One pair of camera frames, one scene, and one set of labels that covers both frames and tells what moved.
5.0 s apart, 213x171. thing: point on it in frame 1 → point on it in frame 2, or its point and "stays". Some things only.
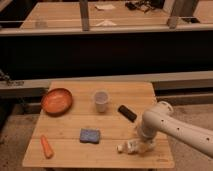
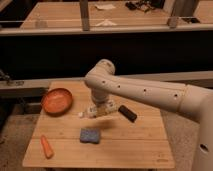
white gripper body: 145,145 → 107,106
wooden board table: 103,115 stays
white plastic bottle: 132,147 → 94,111
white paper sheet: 105,6 stays
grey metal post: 84,12 stays
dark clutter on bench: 144,6 stays
